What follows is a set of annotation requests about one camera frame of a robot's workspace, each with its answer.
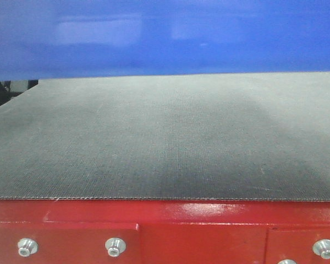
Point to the silver flanged bolt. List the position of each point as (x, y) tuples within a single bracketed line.
[(115, 246), (322, 248), (287, 261), (27, 247)]

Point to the blue plastic bin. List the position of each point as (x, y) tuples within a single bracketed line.
[(62, 39)]

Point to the grey conveyor belt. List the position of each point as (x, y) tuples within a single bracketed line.
[(196, 137)]

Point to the red conveyor frame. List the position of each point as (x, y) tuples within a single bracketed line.
[(164, 231)]

